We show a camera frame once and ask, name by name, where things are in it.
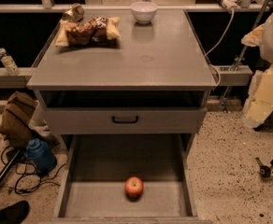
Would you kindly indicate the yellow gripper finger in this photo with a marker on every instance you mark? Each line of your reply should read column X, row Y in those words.
column 253, row 38
column 259, row 105

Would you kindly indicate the red apple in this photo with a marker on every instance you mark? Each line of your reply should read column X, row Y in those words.
column 133, row 187

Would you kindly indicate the grey drawer cabinet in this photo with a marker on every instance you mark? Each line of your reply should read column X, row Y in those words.
column 155, row 65

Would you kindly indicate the open grey middle drawer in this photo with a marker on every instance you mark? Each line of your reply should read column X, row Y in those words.
column 92, row 190

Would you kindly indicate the closed grey top drawer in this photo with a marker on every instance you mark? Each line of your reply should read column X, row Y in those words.
column 98, row 120

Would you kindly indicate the metal tripod pole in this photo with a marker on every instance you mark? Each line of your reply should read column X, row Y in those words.
column 238, row 60

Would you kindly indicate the black wheeled stand base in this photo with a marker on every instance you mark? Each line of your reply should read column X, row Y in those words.
column 272, row 165

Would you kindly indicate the white ceramic bowl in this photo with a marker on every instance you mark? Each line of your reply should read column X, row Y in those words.
column 143, row 11

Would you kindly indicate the brown chip bag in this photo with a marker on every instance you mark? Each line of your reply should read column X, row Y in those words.
column 97, row 30

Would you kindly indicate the tipped metal can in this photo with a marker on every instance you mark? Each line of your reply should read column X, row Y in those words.
column 74, row 14

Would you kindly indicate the blue water jug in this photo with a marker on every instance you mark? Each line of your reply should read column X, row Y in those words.
column 38, row 151

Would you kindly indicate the clear plastic water bottle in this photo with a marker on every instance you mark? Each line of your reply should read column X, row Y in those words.
column 8, row 63

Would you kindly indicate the brown backpack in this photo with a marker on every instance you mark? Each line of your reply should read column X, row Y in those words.
column 16, row 117

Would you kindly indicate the black shoe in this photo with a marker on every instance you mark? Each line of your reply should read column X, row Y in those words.
column 15, row 214

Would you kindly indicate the black drawer handle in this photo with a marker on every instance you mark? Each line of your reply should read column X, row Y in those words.
column 125, row 120

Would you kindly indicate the grey ledge rail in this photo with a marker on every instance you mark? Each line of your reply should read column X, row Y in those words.
column 8, row 81

